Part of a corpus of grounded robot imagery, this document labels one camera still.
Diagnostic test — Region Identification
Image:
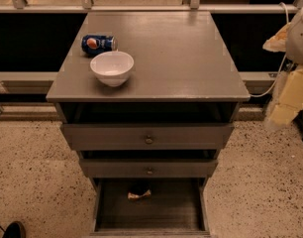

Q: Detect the metal railing frame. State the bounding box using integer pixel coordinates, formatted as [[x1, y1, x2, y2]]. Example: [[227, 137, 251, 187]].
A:
[[0, 0, 303, 96]]

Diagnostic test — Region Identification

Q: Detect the grey top drawer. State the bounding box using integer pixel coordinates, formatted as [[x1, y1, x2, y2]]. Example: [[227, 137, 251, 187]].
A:
[[60, 124, 234, 151]]

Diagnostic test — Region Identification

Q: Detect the black shoe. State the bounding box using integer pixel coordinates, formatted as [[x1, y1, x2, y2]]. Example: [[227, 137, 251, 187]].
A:
[[2, 221, 26, 238]]

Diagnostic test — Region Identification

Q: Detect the grey open bottom drawer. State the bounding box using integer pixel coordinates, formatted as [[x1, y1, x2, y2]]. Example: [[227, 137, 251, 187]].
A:
[[90, 178, 211, 238]]

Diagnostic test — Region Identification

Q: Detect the blue pepsi can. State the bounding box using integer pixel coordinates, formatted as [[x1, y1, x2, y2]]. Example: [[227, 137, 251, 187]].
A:
[[81, 35, 118, 56]]

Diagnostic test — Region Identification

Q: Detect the brass top drawer knob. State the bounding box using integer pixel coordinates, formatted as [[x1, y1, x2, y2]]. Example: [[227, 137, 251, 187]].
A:
[[145, 135, 153, 145]]

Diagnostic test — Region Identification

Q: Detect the brass drawer knob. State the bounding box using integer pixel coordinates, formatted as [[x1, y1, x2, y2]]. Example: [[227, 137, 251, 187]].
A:
[[147, 168, 153, 176], [145, 135, 153, 145]]

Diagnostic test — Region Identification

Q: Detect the grey middle drawer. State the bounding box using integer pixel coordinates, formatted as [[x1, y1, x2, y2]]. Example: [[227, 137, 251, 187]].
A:
[[79, 159, 218, 179]]

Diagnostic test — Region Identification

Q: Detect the crushed orange can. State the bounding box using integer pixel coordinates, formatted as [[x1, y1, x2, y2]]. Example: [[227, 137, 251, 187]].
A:
[[128, 184, 152, 200]]

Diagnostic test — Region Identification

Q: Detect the white cable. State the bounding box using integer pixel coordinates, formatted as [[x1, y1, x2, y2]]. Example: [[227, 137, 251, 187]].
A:
[[250, 1, 290, 99]]

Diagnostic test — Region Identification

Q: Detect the brass middle drawer knob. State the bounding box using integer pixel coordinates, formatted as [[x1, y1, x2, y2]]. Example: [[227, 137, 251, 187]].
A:
[[147, 168, 153, 176]]

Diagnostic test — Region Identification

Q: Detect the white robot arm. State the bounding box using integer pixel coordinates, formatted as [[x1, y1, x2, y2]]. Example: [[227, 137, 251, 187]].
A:
[[262, 6, 303, 130]]

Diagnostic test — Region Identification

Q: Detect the white ceramic bowl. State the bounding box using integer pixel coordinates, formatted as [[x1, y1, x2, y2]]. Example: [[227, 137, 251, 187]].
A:
[[90, 51, 134, 87]]

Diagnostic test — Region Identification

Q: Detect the grey wooden drawer cabinet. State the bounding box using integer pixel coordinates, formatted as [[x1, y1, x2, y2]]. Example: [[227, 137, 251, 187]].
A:
[[46, 11, 252, 238]]

